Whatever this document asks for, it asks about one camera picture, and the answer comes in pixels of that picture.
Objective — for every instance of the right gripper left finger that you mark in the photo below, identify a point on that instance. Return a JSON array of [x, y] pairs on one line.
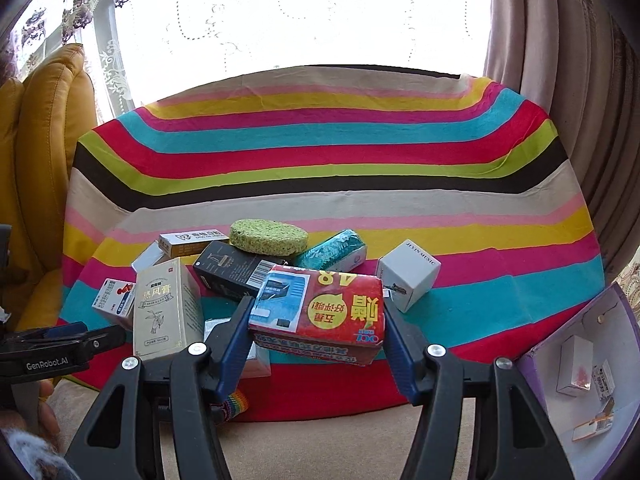
[[120, 435]]

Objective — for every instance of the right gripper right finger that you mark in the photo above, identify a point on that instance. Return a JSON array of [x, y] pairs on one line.
[[513, 437]]

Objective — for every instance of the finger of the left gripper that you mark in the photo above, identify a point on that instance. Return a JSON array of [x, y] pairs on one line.
[[46, 336]]

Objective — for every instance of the white blue medicine box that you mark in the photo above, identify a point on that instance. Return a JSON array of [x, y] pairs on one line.
[[115, 302]]

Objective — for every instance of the large grey box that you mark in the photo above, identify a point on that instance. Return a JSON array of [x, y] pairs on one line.
[[575, 366]]

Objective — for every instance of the orange white box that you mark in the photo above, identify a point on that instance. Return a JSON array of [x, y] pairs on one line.
[[600, 424]]

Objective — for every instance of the cream tall medicine box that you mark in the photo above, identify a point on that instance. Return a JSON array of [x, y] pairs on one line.
[[168, 316]]

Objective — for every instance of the silver cube box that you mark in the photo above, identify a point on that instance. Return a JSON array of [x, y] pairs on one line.
[[151, 256]]

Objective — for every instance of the gold white slim box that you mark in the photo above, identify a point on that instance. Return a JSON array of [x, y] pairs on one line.
[[188, 243]]

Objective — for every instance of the black barcode box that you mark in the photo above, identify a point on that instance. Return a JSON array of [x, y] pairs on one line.
[[232, 273]]

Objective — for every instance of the white cube box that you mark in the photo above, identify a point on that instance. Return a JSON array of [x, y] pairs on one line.
[[408, 272]]

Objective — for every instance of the green sponge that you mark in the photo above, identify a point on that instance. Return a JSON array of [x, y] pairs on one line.
[[267, 237]]

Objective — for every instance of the red snack package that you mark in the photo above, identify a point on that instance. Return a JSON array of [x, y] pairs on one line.
[[324, 315]]

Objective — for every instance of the teal tissue pack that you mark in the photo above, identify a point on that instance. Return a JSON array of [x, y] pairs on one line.
[[342, 252]]

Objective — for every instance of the person left hand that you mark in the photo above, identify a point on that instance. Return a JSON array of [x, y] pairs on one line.
[[46, 425]]

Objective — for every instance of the purple storage box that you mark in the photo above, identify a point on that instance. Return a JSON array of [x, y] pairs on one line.
[[609, 323]]

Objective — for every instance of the mustard leather armchair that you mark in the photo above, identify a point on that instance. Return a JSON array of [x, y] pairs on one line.
[[42, 117]]

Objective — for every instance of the striped colourful cloth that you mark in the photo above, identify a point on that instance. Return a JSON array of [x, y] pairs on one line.
[[467, 169]]

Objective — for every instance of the white lace curtain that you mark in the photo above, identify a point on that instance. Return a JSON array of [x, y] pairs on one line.
[[136, 51]]

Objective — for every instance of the pink patterned curtain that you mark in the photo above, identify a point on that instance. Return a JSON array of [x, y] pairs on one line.
[[572, 59]]

